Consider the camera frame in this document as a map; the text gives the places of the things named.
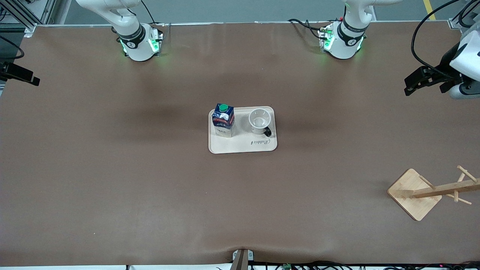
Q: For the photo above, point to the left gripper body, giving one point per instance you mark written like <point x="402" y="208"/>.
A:
<point x="446" y="62"/>

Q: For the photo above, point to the blue milk carton green cap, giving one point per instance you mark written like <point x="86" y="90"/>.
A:
<point x="223" y="122"/>

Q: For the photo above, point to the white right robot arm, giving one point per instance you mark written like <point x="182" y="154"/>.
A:
<point x="131" y="33"/>

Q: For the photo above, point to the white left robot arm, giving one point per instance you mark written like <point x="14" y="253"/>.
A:
<point x="347" y="37"/>

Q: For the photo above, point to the wooden mug tree rack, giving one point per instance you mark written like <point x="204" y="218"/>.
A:
<point x="414" y="195"/>

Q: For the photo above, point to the cream rectangular plastic tray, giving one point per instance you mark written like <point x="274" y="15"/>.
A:
<point x="243" y="144"/>

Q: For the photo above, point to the metal table corner bracket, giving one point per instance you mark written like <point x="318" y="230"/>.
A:
<point x="30" y="30"/>
<point x="455" y="23"/>

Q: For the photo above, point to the aluminium frame profile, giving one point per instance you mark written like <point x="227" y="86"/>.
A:
<point x="26" y="13"/>

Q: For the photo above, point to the metal table edge bracket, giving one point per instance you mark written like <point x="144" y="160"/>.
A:
<point x="242" y="258"/>

